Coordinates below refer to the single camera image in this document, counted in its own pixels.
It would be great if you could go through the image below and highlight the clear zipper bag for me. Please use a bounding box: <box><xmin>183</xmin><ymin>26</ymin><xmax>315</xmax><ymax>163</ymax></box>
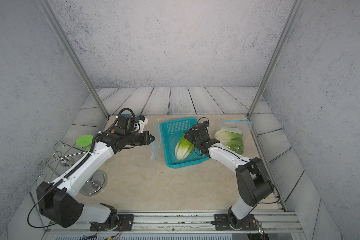
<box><xmin>214</xmin><ymin>119</ymin><xmax>257</xmax><ymax>157</ymax></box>
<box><xmin>151</xmin><ymin>119</ymin><xmax>162</xmax><ymax>164</ymax></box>

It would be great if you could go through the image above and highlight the chinese cabbage top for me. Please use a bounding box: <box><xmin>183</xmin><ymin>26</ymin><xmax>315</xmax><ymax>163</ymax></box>
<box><xmin>175</xmin><ymin>132</ymin><xmax>194</xmax><ymax>161</ymax></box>

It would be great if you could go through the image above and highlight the chinese cabbage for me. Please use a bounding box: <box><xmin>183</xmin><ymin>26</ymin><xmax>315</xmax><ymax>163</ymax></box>
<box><xmin>214</xmin><ymin>127</ymin><xmax>243</xmax><ymax>141</ymax></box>
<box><xmin>175</xmin><ymin>132</ymin><xmax>194</xmax><ymax>161</ymax></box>
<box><xmin>220</xmin><ymin>139</ymin><xmax>244</xmax><ymax>155</ymax></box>

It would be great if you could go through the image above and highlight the teal plastic basket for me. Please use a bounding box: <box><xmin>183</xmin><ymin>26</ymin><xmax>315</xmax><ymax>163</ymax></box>
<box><xmin>160</xmin><ymin>117</ymin><xmax>209</xmax><ymax>168</ymax></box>

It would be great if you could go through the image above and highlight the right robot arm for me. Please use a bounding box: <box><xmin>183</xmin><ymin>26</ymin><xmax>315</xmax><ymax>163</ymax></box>
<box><xmin>185</xmin><ymin>121</ymin><xmax>275</xmax><ymax>229</ymax></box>

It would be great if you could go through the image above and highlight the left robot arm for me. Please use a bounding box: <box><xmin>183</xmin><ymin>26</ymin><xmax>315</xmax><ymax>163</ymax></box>
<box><xmin>34</xmin><ymin>115</ymin><xmax>155</xmax><ymax>231</ymax></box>

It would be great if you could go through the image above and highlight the green plastic goblet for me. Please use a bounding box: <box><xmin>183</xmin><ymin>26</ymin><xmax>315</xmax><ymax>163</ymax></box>
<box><xmin>76</xmin><ymin>135</ymin><xmax>93</xmax><ymax>152</ymax></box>

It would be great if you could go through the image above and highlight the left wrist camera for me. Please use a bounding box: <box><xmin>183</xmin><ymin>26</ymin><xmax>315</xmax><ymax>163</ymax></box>
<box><xmin>136</xmin><ymin>115</ymin><xmax>149</xmax><ymax>133</ymax></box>

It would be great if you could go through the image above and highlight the metal wire cup rack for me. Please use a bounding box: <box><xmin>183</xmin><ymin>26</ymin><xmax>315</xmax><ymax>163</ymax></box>
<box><xmin>37</xmin><ymin>140</ymin><xmax>108</xmax><ymax>197</ymax></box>

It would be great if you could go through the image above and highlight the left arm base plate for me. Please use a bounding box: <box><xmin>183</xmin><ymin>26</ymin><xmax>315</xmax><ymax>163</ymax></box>
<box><xmin>90</xmin><ymin>214</ymin><xmax>135</xmax><ymax>232</ymax></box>

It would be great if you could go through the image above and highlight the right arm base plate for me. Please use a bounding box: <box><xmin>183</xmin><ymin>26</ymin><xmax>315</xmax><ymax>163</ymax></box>
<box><xmin>211</xmin><ymin>214</ymin><xmax>259</xmax><ymax>231</ymax></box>

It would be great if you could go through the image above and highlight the right aluminium frame post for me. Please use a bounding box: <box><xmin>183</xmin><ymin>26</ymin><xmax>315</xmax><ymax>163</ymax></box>
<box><xmin>247</xmin><ymin>0</ymin><xmax>304</xmax><ymax>119</ymax></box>

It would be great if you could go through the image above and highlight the aluminium frame post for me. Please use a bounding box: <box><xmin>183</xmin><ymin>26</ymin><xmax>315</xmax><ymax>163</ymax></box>
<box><xmin>37</xmin><ymin>0</ymin><xmax>110</xmax><ymax>119</ymax></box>
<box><xmin>247</xmin><ymin>0</ymin><xmax>304</xmax><ymax>119</ymax></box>

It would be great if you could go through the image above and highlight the left aluminium frame post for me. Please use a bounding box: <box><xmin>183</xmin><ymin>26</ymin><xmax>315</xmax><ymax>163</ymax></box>
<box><xmin>37</xmin><ymin>0</ymin><xmax>110</xmax><ymax>119</ymax></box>

